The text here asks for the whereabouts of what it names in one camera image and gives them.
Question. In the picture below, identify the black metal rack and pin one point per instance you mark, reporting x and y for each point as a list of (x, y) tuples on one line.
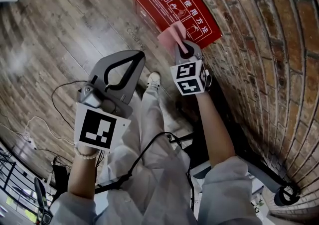
[(10, 169)]

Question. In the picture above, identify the pink cloth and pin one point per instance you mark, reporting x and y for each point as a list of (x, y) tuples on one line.
[(172, 34)]

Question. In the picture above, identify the white shoe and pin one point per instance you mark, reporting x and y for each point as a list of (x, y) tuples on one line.
[(153, 79)]

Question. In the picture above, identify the white trousers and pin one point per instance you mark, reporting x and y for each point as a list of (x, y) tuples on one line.
[(149, 119)]

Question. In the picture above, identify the black bag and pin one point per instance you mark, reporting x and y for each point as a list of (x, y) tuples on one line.
[(61, 176)]

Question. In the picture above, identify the light grey shirt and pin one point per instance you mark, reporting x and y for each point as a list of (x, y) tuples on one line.
[(224, 194)]

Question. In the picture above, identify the red fire extinguisher box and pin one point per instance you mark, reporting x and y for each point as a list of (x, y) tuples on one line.
[(159, 0)]

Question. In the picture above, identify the white power strip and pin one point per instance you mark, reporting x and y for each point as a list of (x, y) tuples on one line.
[(31, 142)]

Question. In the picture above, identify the person's right forearm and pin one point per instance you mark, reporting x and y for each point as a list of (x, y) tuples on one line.
[(214, 129)]

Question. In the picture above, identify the person's left forearm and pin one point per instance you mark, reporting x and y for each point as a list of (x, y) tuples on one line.
[(82, 179)]

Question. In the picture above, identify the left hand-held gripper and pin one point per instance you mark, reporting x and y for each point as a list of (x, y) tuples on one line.
[(97, 129)]

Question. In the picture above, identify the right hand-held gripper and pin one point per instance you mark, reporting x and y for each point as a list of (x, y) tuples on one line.
[(189, 84)]

